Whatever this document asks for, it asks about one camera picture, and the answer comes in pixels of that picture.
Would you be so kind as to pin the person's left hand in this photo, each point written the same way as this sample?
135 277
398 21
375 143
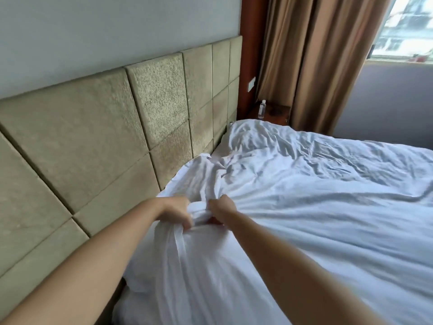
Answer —
176 209

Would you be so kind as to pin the person's right hand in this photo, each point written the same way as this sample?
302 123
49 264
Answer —
223 209

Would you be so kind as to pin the white bed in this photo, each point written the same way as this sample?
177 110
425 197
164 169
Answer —
123 309

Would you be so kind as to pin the person's right forearm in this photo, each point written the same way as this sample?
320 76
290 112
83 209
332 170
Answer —
287 267

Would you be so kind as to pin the person's left forearm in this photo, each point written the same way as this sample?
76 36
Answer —
84 274

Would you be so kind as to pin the clear water bottle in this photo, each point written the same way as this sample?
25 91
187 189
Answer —
262 109

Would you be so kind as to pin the wooden nightstand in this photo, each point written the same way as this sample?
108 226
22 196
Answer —
277 113

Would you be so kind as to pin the beige padded headboard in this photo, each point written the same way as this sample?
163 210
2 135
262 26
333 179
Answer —
84 131

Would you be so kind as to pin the beige curtain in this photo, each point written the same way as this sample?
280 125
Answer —
311 57

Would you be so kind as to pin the window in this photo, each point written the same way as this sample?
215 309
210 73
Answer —
402 27

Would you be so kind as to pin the white wall socket panel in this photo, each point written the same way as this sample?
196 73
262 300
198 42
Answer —
251 83

